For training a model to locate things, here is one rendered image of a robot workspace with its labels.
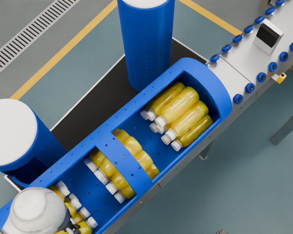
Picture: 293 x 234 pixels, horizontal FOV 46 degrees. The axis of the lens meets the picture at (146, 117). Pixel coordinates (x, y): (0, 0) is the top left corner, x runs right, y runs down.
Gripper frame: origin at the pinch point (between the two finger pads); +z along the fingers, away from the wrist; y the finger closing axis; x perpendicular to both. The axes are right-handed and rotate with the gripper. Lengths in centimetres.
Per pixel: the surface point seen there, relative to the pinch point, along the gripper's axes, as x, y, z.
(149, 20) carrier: -82, 52, 19
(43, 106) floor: -24, 103, 114
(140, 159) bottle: -30.8, 0.2, 0.1
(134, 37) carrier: -77, 58, 34
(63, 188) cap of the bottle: -5.1, 11.0, 1.5
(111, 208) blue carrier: -12.9, -3.1, 14.1
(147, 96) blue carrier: -46.2, 13.2, -8.4
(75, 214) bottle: -2.0, 3.6, 10.9
